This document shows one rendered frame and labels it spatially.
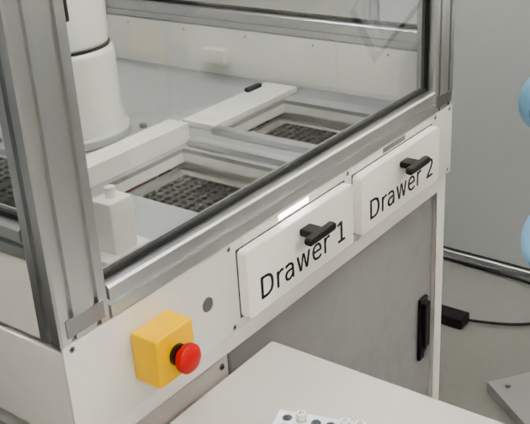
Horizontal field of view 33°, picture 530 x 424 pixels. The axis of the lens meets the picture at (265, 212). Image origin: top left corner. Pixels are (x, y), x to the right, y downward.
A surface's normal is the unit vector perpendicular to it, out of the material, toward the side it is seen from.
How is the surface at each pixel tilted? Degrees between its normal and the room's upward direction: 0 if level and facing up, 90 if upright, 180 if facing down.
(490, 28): 90
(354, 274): 90
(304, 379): 0
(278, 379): 0
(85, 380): 90
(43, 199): 90
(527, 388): 5
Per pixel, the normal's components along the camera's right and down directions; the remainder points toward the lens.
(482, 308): -0.06, -0.91
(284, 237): 0.80, 0.21
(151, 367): -0.59, 0.36
